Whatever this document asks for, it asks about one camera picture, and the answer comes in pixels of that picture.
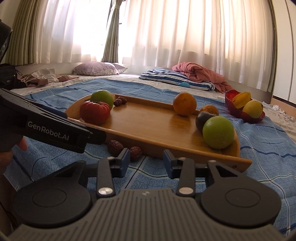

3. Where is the pink clothing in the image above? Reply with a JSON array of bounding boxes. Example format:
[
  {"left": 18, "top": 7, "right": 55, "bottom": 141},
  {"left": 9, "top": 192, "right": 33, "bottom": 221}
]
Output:
[{"left": 22, "top": 74, "right": 80, "bottom": 88}]

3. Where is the white wardrobe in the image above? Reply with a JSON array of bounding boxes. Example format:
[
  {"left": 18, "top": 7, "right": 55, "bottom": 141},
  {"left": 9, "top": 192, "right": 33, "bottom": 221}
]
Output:
[{"left": 273, "top": 0, "right": 296, "bottom": 109}]

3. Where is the purple pillow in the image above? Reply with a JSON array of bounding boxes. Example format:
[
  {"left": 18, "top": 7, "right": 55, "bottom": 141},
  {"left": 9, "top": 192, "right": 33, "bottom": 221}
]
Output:
[
  {"left": 111, "top": 64, "right": 128, "bottom": 75},
  {"left": 72, "top": 61, "right": 117, "bottom": 76}
]

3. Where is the yellow starfruit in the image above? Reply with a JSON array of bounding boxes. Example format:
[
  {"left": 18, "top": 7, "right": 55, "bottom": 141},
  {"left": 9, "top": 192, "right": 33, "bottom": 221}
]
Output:
[{"left": 231, "top": 92, "right": 251, "bottom": 109}]

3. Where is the red glass bowl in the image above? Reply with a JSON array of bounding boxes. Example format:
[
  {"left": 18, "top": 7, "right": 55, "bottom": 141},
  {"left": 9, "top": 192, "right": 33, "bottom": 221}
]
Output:
[{"left": 225, "top": 90, "right": 265, "bottom": 124}]

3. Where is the black bag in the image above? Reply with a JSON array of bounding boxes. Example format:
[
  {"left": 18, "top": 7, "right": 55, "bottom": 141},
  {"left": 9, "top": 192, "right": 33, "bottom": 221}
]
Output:
[{"left": 0, "top": 64, "right": 18, "bottom": 91}]

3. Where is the small orange fruit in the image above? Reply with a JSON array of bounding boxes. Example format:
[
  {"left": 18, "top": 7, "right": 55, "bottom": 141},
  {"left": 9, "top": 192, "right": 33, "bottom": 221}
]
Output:
[{"left": 199, "top": 105, "right": 219, "bottom": 116}]

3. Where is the crumpled white cloth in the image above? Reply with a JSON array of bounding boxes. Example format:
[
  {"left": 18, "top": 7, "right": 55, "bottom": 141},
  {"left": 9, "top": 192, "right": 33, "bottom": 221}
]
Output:
[{"left": 262, "top": 102, "right": 296, "bottom": 130}]

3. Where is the blue white striped pillow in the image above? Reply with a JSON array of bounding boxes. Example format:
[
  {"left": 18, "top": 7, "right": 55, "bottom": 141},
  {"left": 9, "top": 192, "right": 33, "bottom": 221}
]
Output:
[{"left": 139, "top": 69, "right": 215, "bottom": 91}]

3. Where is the pink quilt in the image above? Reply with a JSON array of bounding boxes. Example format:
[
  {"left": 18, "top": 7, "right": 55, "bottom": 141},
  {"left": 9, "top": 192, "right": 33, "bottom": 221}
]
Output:
[{"left": 172, "top": 62, "right": 235, "bottom": 93}]

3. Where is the orange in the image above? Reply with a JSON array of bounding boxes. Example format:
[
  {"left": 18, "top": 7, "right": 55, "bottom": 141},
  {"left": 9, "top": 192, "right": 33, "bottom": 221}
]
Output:
[{"left": 173, "top": 92, "right": 197, "bottom": 116}]

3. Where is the white sheer curtain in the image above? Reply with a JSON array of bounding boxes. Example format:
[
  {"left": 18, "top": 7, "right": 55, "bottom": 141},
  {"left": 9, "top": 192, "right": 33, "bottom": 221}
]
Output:
[{"left": 30, "top": 0, "right": 275, "bottom": 77}]

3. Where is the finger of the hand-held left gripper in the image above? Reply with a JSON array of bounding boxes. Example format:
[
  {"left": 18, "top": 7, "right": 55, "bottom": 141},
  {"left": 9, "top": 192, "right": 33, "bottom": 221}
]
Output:
[
  {"left": 86, "top": 130, "right": 107, "bottom": 145},
  {"left": 40, "top": 105, "right": 68, "bottom": 120}
]

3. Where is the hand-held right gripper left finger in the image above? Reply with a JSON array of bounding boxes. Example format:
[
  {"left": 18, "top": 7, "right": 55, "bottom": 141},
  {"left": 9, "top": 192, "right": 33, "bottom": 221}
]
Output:
[{"left": 50, "top": 148, "right": 130, "bottom": 198}]

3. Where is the yellow mango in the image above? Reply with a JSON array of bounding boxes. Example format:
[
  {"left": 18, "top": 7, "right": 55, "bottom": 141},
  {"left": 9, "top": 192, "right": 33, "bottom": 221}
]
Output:
[{"left": 242, "top": 100, "right": 263, "bottom": 118}]

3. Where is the wooden tray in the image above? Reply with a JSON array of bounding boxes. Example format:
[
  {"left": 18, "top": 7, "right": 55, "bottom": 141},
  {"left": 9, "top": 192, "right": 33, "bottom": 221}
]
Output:
[{"left": 65, "top": 93, "right": 252, "bottom": 173}]

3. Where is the red tomato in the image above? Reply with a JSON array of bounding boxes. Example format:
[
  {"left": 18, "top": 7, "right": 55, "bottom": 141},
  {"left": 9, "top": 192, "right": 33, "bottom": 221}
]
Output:
[{"left": 80, "top": 101, "right": 111, "bottom": 125}]

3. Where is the person's left hand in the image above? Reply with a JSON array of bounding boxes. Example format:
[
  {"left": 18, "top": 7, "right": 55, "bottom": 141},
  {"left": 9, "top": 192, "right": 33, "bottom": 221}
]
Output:
[{"left": 0, "top": 136, "right": 28, "bottom": 176}]

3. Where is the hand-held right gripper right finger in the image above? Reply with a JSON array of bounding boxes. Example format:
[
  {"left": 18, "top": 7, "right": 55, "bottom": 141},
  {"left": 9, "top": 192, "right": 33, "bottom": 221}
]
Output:
[{"left": 163, "top": 149, "right": 246, "bottom": 198}]

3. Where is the white clothing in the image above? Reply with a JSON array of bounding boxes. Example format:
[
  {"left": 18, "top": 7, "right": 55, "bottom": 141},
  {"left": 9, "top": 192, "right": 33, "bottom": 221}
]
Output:
[{"left": 32, "top": 68, "right": 59, "bottom": 82}]

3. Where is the blue checked blanket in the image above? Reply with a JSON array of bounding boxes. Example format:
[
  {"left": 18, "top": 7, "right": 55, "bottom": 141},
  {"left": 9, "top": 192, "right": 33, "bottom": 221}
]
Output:
[{"left": 5, "top": 78, "right": 296, "bottom": 234}]

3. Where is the dark object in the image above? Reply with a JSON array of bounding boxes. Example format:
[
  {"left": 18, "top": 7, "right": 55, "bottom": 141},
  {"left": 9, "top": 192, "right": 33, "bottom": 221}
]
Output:
[{"left": 0, "top": 20, "right": 13, "bottom": 63}]

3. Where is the green curtain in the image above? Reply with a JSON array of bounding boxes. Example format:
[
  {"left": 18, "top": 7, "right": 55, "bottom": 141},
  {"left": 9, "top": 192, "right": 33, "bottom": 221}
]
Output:
[
  {"left": 102, "top": 0, "right": 126, "bottom": 63},
  {"left": 266, "top": 0, "right": 278, "bottom": 95},
  {"left": 10, "top": 0, "right": 50, "bottom": 65}
]

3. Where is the dark purple fruit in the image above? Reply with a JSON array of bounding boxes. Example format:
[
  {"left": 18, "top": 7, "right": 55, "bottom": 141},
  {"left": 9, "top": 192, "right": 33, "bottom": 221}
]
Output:
[{"left": 196, "top": 111, "right": 216, "bottom": 135}]

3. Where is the green apple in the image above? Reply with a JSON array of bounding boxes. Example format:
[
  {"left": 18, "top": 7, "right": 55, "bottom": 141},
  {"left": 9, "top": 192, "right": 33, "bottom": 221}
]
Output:
[
  {"left": 203, "top": 116, "right": 235, "bottom": 149},
  {"left": 90, "top": 90, "right": 114, "bottom": 111}
]

